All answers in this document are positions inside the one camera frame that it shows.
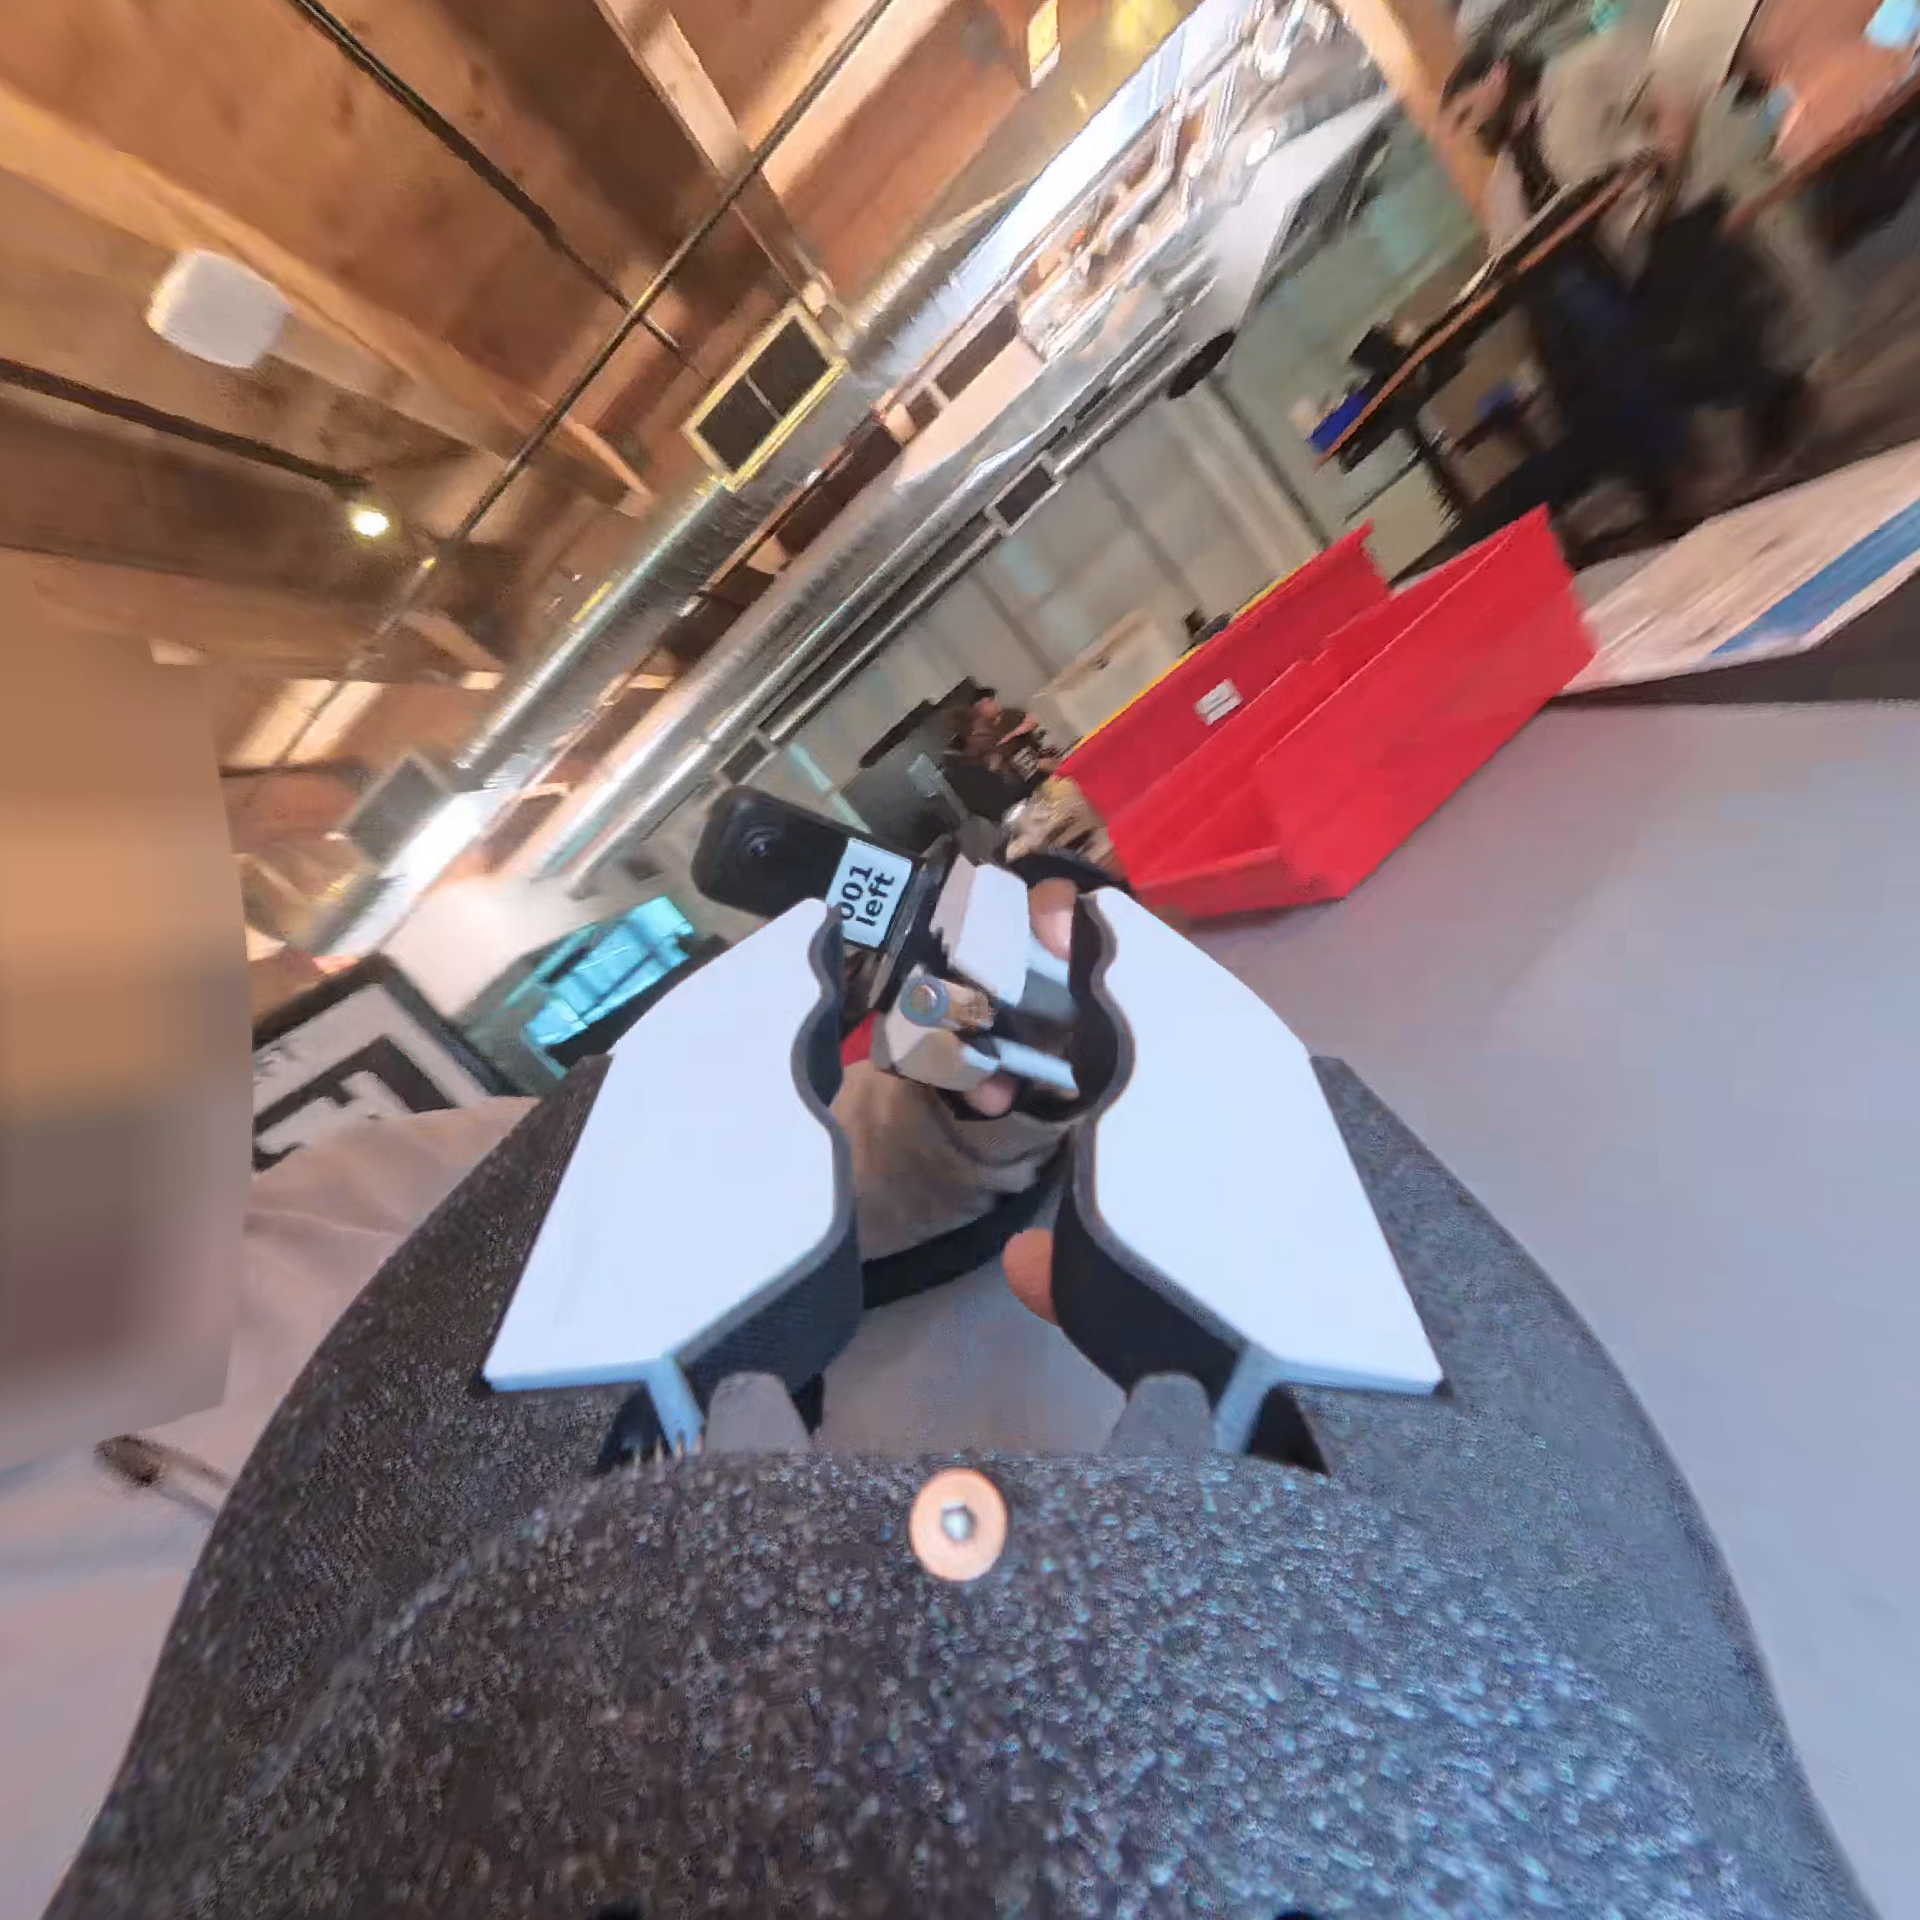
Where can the ceiling spot light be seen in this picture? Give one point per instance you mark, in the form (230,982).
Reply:
(368,522)

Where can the stacked red plastic bins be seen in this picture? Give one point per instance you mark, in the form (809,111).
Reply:
(1170,750)

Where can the metal air duct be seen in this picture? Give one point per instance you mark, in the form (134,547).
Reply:
(645,721)

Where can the black copper battery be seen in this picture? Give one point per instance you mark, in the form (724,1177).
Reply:
(927,997)

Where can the ceiling vent grille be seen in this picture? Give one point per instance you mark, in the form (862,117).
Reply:
(764,394)

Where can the blue plastic bin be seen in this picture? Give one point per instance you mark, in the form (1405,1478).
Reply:
(1342,426)

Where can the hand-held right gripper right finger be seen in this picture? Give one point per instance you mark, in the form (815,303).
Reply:
(1245,1185)

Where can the person's left hand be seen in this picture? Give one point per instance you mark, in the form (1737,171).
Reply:
(1058,918)

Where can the red plastic bin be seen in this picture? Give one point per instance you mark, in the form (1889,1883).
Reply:
(1424,750)

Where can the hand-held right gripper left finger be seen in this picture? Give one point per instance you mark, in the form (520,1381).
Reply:
(676,1185)

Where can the tall wooden desk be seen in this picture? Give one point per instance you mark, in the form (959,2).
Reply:
(1501,271)

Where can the framed marker poster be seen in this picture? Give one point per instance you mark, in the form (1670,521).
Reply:
(300,1109)

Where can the white ceiling access point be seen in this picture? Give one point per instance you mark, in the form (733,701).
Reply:
(218,308)

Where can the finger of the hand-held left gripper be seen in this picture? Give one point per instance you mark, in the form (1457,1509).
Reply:
(938,1059)
(991,931)

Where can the white paper with blue band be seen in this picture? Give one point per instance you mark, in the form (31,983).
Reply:
(1724,601)

